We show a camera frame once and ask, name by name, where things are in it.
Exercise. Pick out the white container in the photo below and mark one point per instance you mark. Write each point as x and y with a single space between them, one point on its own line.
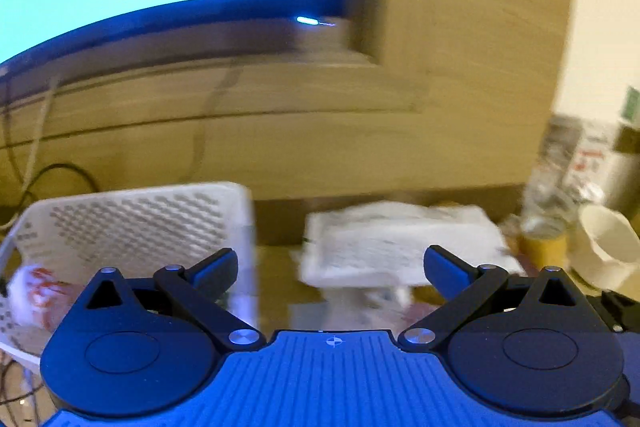
605 242

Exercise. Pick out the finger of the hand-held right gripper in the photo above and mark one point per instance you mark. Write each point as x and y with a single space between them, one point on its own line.
622 312

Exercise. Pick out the green white sign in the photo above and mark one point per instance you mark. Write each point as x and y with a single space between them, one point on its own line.
631 104

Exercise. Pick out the white mailer bag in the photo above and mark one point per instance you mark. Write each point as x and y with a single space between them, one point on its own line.
400 242

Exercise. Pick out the yellow tape roll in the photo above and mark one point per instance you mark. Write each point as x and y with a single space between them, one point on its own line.
542 252

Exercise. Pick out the clear plastic container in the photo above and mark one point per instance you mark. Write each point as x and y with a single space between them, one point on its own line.
555 197

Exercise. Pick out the white orange plastic bag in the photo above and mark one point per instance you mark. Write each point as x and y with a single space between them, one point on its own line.
35 297

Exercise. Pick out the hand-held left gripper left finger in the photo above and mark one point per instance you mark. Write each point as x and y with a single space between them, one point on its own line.
220 266

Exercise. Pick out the white perforated plastic basket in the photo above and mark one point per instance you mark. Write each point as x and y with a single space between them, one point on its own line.
150 227

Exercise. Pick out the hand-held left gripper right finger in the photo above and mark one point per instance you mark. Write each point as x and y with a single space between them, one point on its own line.
442 264

